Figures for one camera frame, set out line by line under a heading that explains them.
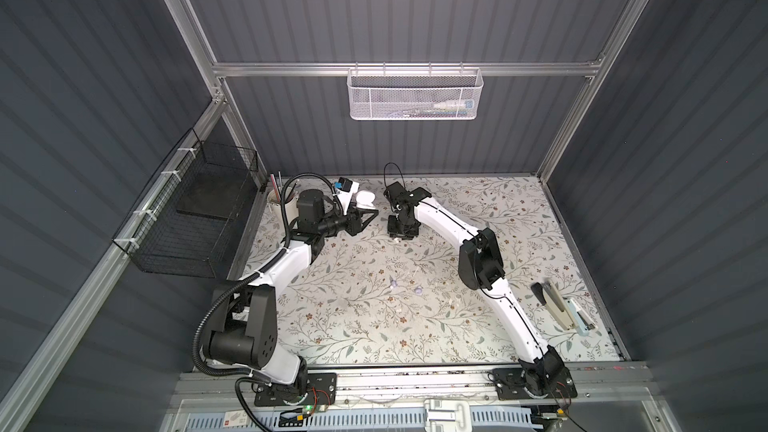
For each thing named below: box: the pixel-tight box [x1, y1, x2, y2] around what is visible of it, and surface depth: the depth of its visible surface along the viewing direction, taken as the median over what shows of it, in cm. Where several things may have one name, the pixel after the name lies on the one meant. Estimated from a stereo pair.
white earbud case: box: [356, 190, 376, 209], surface depth 83 cm
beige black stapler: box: [531, 279, 598, 336], surface depth 86 cm
